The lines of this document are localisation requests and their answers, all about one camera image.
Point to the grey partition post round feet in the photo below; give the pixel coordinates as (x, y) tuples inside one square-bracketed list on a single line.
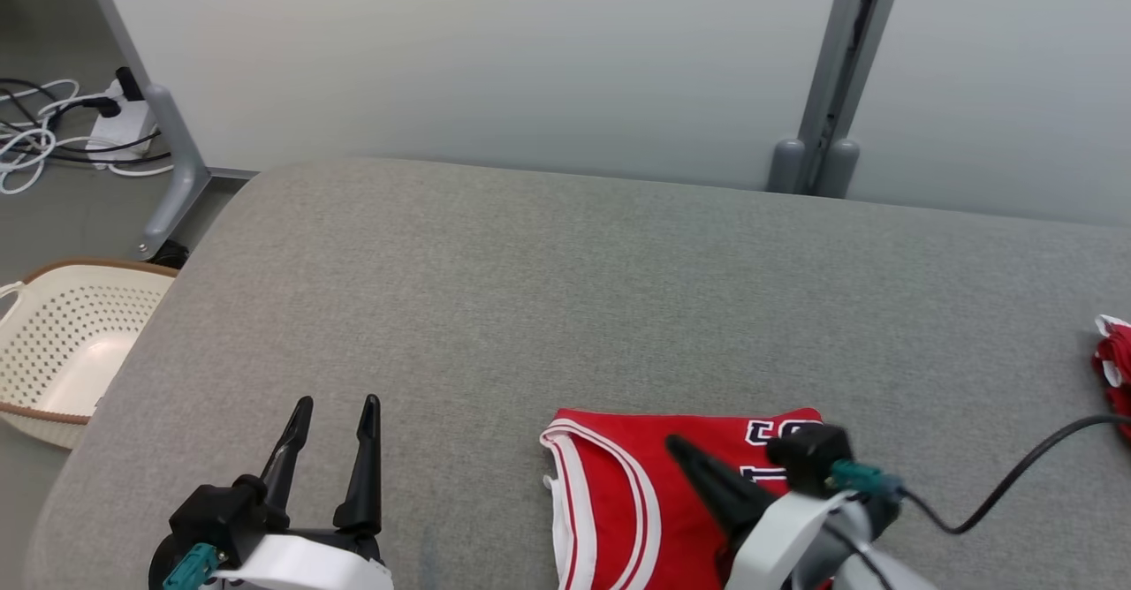
[(839, 60)]

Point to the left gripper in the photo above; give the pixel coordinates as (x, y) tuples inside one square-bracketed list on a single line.
[(157, 568)]

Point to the black frame foot pad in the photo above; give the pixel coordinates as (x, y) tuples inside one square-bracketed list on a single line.
[(170, 254)]

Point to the cream perforated laundry basket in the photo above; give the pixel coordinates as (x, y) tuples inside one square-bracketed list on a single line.
[(71, 343)]

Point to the red shorts white trim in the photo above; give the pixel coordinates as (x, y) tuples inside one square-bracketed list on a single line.
[(1118, 351)]

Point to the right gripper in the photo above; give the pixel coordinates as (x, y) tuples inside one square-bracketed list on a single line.
[(866, 563)]

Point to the grey metal frame leg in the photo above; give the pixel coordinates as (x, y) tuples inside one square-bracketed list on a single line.
[(181, 175)]

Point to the black power plug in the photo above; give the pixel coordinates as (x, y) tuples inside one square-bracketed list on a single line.
[(104, 106), (130, 85)]

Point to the red shirt white sleeves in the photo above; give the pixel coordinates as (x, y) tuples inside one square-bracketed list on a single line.
[(618, 502)]

